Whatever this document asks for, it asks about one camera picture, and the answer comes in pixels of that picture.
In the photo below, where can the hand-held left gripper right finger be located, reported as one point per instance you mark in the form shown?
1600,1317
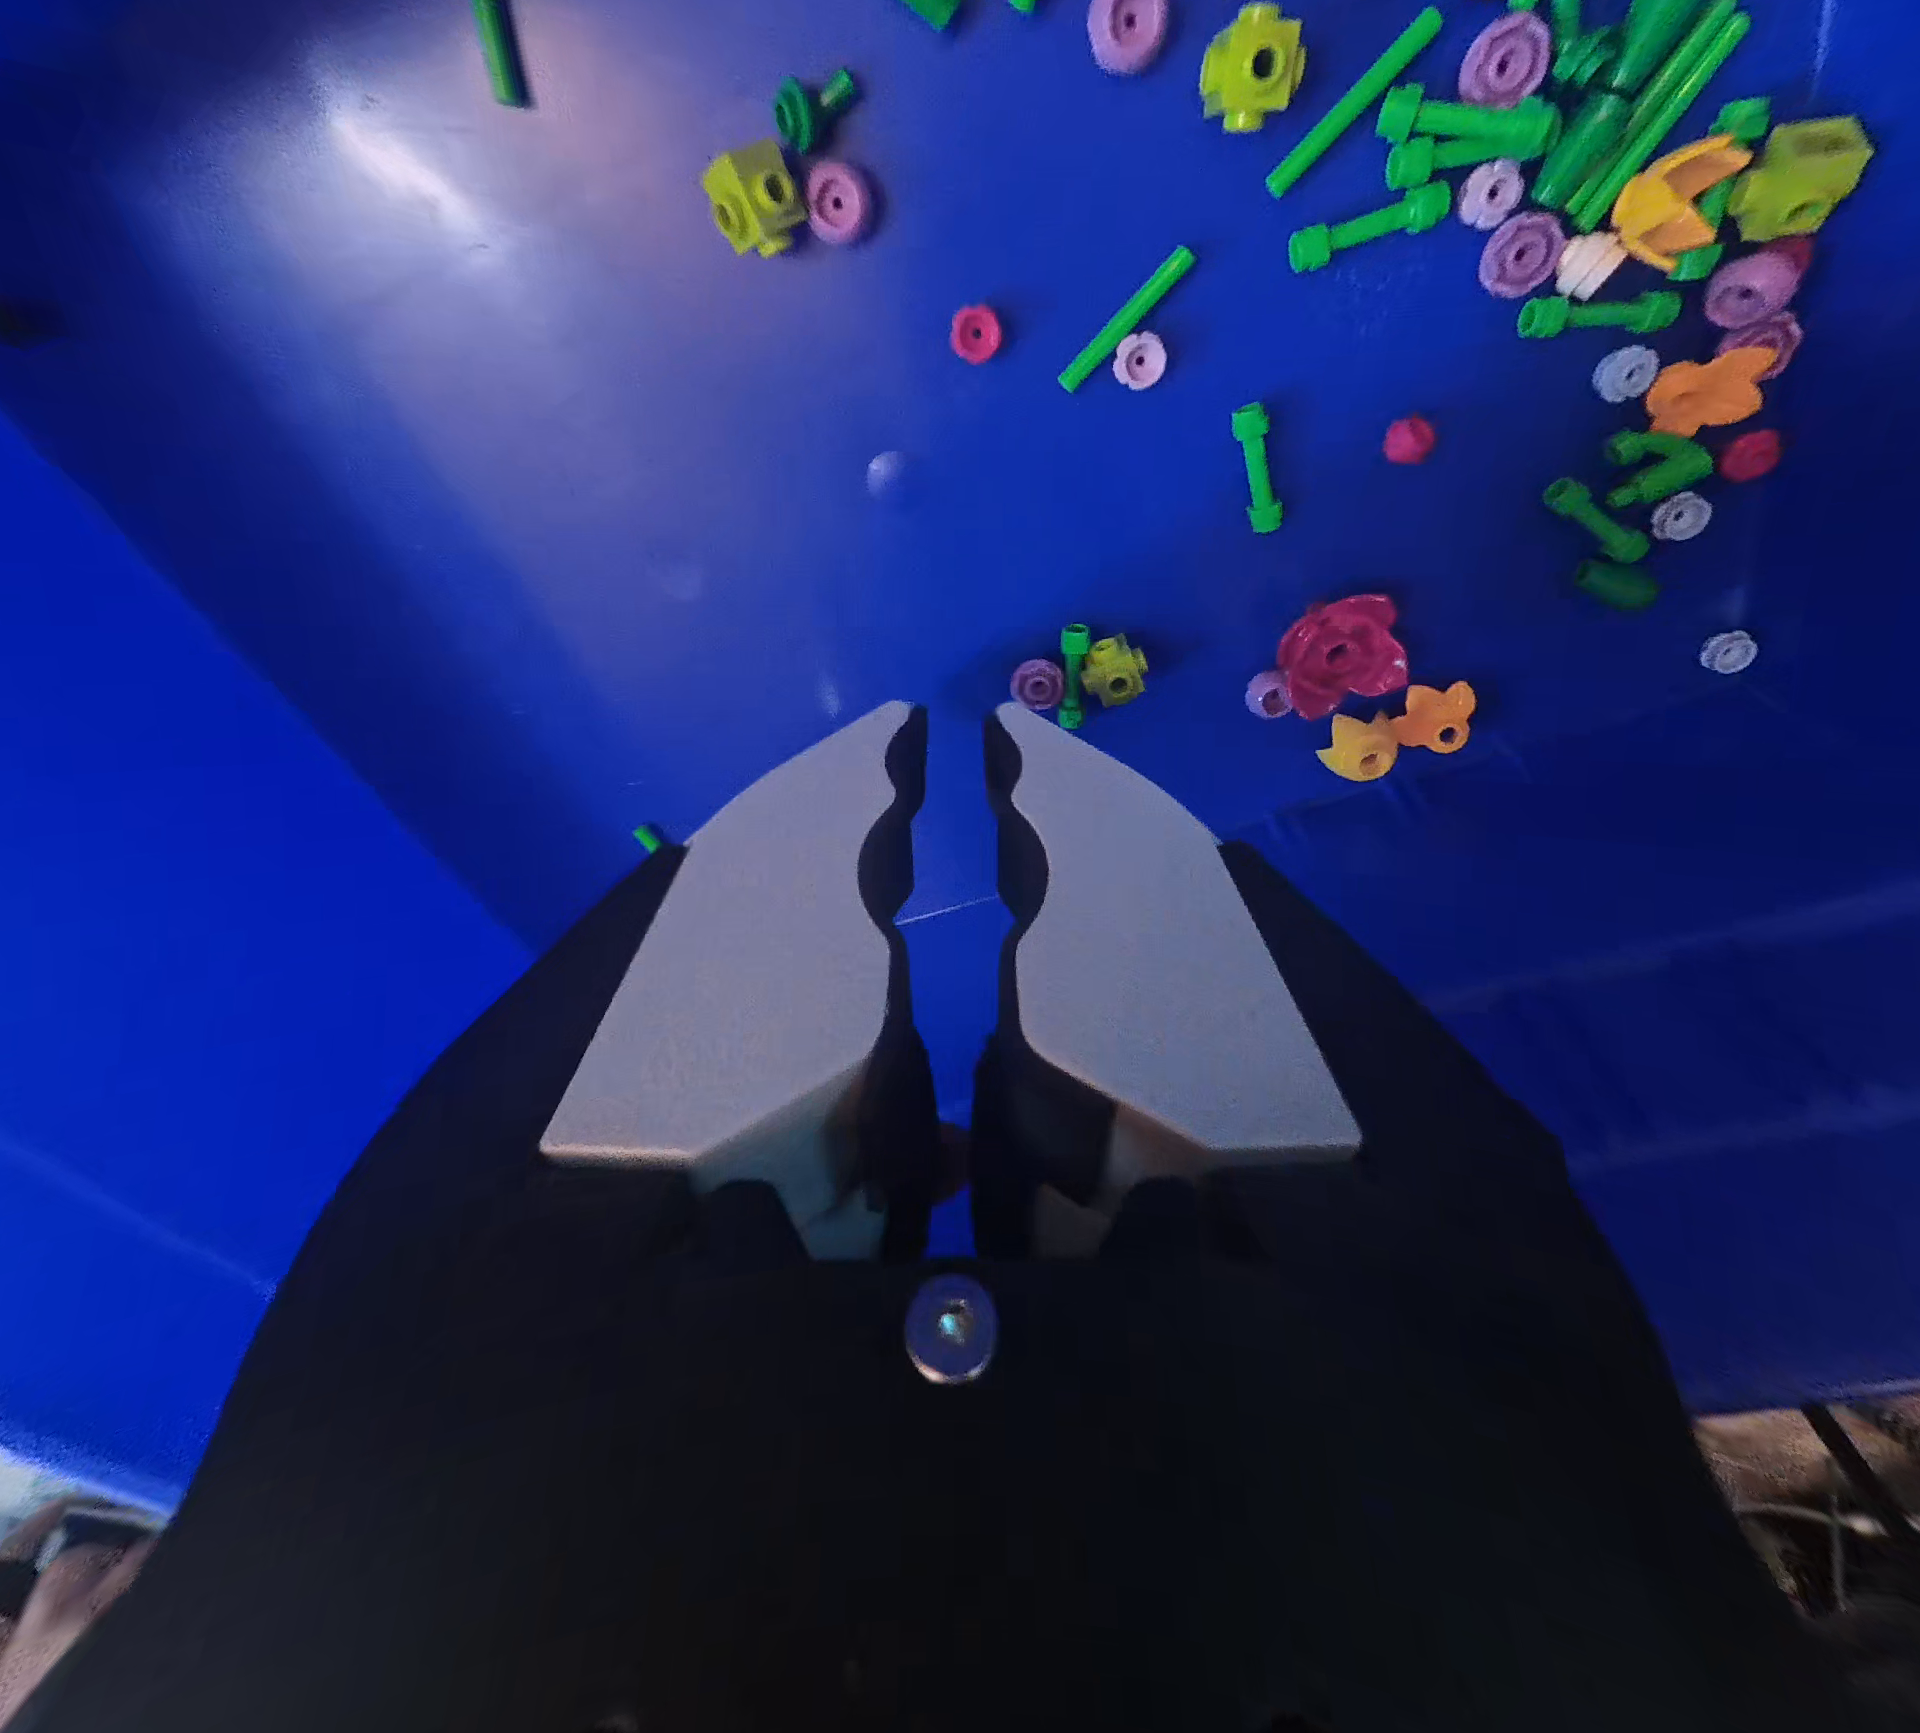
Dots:
1157,970

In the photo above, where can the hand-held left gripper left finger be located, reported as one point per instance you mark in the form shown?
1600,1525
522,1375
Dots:
752,970

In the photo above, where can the blue plastic bin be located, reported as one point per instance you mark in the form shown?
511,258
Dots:
451,491

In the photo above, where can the pile of small lego pieces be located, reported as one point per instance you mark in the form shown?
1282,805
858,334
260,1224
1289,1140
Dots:
1520,252

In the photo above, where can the dark red lego flower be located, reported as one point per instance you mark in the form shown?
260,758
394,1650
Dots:
1340,652

